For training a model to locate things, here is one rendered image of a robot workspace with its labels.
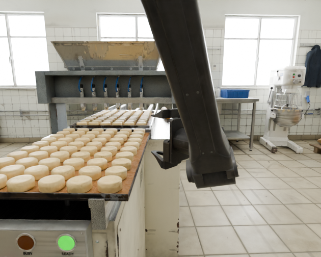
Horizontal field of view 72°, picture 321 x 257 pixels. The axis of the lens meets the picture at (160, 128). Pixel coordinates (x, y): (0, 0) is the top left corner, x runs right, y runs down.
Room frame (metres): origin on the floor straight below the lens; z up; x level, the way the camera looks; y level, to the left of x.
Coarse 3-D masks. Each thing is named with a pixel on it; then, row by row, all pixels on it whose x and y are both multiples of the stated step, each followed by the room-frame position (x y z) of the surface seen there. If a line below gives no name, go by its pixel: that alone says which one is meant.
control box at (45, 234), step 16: (0, 224) 0.40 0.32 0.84; (16, 224) 0.40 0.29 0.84; (32, 224) 0.40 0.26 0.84; (48, 224) 0.40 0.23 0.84; (64, 224) 0.40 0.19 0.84; (80, 224) 0.40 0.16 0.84; (0, 240) 0.38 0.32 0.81; (16, 240) 0.38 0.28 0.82; (48, 240) 0.38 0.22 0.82; (80, 240) 0.38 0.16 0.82; (0, 256) 0.38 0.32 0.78; (16, 256) 0.38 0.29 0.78; (32, 256) 0.38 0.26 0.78; (48, 256) 0.38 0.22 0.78; (64, 256) 0.38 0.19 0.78; (80, 256) 0.38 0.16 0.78
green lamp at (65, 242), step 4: (64, 236) 0.38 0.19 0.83; (60, 240) 0.38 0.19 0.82; (64, 240) 0.38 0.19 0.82; (68, 240) 0.38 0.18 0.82; (72, 240) 0.38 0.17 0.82; (60, 244) 0.38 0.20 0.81; (64, 244) 0.38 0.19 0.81; (68, 244) 0.38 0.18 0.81; (72, 244) 0.38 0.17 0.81; (64, 248) 0.38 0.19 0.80; (68, 248) 0.38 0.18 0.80
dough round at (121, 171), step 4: (108, 168) 0.49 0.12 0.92; (112, 168) 0.49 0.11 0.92; (116, 168) 0.49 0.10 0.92; (120, 168) 0.49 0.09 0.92; (124, 168) 0.49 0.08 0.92; (108, 172) 0.46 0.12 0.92; (112, 172) 0.46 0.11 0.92; (116, 172) 0.46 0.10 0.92; (120, 172) 0.46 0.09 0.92; (124, 172) 0.47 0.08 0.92; (120, 176) 0.46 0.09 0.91; (124, 176) 0.47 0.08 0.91
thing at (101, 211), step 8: (136, 128) 1.07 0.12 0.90; (144, 128) 1.26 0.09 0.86; (88, 200) 0.37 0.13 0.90; (96, 200) 0.37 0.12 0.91; (104, 200) 0.38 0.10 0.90; (96, 208) 0.38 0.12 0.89; (104, 208) 0.38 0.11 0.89; (112, 208) 0.43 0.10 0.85; (96, 216) 0.38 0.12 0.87; (104, 216) 0.38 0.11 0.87; (96, 224) 0.38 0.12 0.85; (104, 224) 0.38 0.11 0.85
